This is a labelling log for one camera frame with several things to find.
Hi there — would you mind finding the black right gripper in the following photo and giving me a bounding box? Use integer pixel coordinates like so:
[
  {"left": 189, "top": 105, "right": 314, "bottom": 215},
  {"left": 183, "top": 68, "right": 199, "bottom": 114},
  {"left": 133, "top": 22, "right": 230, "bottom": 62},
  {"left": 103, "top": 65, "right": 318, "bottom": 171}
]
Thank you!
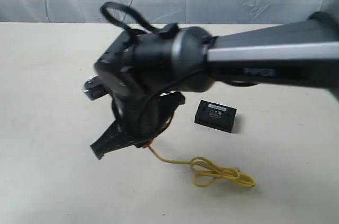
[{"left": 90, "top": 92, "right": 185, "bottom": 159}]

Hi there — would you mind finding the black network switch box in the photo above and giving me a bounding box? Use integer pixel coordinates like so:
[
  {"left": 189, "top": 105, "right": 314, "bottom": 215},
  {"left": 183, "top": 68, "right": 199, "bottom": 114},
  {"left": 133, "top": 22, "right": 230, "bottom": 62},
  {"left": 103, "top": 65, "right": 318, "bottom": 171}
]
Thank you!
[{"left": 194, "top": 100, "right": 237, "bottom": 133}]

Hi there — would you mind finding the yellow ethernet cable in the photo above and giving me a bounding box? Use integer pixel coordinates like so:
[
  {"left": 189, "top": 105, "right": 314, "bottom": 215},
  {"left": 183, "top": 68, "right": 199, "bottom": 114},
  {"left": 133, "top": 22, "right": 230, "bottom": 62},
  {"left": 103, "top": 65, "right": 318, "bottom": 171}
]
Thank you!
[{"left": 148, "top": 145, "right": 256, "bottom": 189}]

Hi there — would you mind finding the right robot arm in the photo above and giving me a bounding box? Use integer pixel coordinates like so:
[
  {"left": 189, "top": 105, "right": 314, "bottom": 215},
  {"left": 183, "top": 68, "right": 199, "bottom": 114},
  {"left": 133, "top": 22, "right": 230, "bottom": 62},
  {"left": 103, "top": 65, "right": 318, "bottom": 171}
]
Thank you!
[{"left": 87, "top": 12, "right": 338, "bottom": 158}]

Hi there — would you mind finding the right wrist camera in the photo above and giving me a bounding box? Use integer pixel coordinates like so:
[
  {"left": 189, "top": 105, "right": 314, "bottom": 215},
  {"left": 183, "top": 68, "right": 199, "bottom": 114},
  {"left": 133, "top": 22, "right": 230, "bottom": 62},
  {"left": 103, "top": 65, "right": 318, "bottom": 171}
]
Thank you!
[{"left": 83, "top": 76, "right": 108, "bottom": 101}]

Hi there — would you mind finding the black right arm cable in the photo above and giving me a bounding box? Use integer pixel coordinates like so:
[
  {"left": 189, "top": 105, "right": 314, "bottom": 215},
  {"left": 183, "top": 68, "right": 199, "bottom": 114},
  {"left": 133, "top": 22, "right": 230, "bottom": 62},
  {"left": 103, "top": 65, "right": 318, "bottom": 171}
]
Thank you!
[{"left": 100, "top": 1, "right": 159, "bottom": 35}]

